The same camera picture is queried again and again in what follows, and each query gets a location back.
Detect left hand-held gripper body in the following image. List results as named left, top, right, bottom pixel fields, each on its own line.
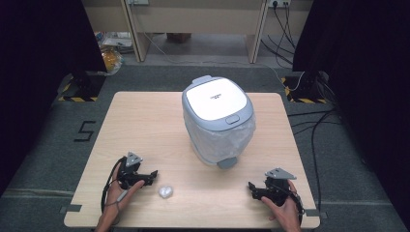
left=116, top=151, right=153, bottom=190

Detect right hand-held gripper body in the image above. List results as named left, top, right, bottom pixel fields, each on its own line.
left=263, top=166, right=298, bottom=208

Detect person's right hand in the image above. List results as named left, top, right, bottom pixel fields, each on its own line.
left=260, top=179, right=303, bottom=232

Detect person's left hand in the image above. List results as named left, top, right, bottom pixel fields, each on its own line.
left=105, top=161, right=146, bottom=217

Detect crumpled white paper ball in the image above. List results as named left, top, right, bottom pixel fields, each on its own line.
left=158, top=185, right=174, bottom=200

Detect black tape piece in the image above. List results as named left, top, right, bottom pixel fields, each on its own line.
left=305, top=208, right=329, bottom=220
left=59, top=204, right=83, bottom=215

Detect clear plastic bin liner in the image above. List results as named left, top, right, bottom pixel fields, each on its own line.
left=183, top=109, right=257, bottom=166

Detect grey and white trash can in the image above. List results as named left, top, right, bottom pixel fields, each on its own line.
left=181, top=74, right=257, bottom=170

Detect black stand base striped tape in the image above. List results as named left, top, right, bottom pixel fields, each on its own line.
left=57, top=71, right=107, bottom=103
left=280, top=71, right=330, bottom=104

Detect yellow plastic bag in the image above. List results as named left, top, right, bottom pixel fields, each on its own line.
left=101, top=46, right=124, bottom=75

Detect black curtain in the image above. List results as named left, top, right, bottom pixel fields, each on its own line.
left=0, top=0, right=108, bottom=194
left=292, top=0, right=410, bottom=223

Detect pile of papers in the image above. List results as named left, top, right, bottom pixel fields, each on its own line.
left=94, top=30, right=134, bottom=55

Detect light wooden desk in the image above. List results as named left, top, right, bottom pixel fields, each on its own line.
left=80, top=0, right=314, bottom=65

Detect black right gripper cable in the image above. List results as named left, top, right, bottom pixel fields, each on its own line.
left=283, top=185, right=307, bottom=226

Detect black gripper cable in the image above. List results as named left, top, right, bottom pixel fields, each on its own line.
left=283, top=185, right=307, bottom=226
left=101, top=156, right=130, bottom=215

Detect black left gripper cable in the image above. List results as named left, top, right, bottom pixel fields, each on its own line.
left=101, top=156, right=130, bottom=215

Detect black floor cable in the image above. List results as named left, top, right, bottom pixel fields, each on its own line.
left=287, top=107, right=343, bottom=214

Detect black plugged cables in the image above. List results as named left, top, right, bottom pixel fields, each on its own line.
left=260, top=2, right=298, bottom=70

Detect white wall socket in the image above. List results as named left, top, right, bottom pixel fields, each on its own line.
left=267, top=0, right=292, bottom=9

